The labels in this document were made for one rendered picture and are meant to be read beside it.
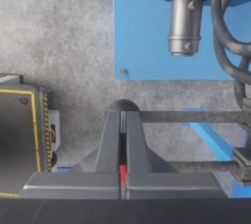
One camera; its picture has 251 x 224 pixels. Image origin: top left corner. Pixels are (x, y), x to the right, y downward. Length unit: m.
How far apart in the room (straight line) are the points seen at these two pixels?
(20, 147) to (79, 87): 0.48
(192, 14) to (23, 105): 0.83
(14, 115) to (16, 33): 0.53
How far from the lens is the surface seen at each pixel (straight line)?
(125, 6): 1.04
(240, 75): 0.35
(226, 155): 0.92
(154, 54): 1.03
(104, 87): 1.18
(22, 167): 1.18
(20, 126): 1.05
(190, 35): 0.64
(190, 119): 0.18
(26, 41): 1.28
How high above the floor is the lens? 1.14
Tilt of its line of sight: 73 degrees down
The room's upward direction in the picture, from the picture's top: 178 degrees clockwise
